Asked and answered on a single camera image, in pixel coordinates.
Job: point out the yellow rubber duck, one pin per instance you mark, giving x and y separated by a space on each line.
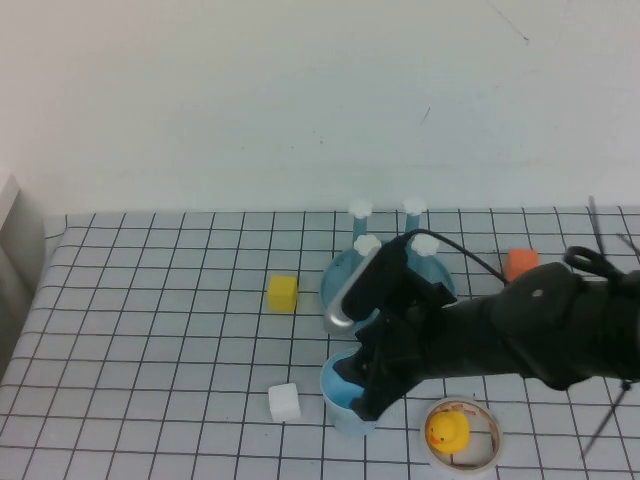
447 432

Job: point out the white box edge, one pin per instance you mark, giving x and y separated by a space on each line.
12 225

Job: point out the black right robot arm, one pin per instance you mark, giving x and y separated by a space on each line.
540 325

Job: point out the orange foam cube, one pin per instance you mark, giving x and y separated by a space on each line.
520 262

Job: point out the blue cup stand white caps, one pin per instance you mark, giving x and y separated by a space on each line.
336 277

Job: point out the white foam cube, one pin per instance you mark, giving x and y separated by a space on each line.
284 403

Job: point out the white black grid tablecloth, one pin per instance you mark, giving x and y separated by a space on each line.
150 300

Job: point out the light blue plastic cup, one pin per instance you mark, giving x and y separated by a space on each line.
345 417

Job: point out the yellow foam cube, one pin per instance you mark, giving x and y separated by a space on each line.
282 294

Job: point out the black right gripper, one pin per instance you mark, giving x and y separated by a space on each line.
407 345

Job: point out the white tape roll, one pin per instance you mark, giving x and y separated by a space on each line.
495 442

